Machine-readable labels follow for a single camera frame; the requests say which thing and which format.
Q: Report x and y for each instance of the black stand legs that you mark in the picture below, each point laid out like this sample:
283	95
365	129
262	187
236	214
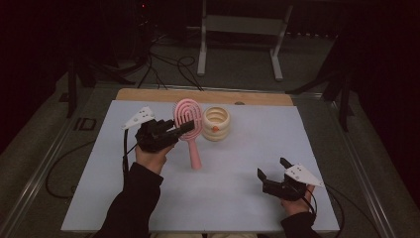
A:
343	99
72	89

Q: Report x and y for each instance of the cream ribbed cup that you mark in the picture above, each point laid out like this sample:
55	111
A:
215	127

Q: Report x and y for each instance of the metal frame rail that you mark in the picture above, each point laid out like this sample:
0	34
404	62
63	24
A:
43	168
360	168

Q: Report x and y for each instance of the person's left hand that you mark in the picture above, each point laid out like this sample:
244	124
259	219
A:
153	160

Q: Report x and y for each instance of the pink hairbrush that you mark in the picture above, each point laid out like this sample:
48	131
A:
194	155

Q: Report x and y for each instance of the small black floor frame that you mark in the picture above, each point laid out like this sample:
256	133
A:
85	124

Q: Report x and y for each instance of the white table mat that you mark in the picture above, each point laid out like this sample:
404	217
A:
224	185

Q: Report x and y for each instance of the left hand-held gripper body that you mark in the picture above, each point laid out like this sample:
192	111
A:
153	137

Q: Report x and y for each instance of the person's right hand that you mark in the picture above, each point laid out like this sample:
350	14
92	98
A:
297	206

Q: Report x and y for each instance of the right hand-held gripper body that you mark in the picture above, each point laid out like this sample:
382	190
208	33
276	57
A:
285	190

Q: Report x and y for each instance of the white metal stand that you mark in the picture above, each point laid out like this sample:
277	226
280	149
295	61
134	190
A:
244	24

